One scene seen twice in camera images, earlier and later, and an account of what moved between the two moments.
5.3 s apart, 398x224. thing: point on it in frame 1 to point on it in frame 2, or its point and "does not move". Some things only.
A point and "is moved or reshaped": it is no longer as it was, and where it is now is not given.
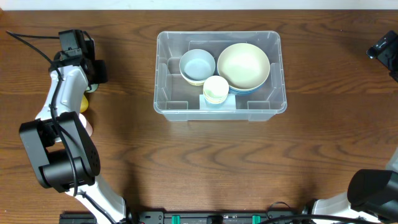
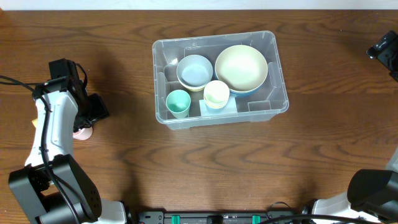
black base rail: [220, 216] does not move
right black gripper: [390, 58] does not move
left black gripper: [102, 76] to [101, 109]
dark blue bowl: [234, 91] is moved or reshaped
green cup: [94, 88] to [178, 102]
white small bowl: [193, 82] is moved or reshaped
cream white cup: [216, 88] is moved or reshaped
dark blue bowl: [234, 93] does not move
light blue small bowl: [196, 65] is moved or reshaped
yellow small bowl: [196, 83] is moved or reshaped
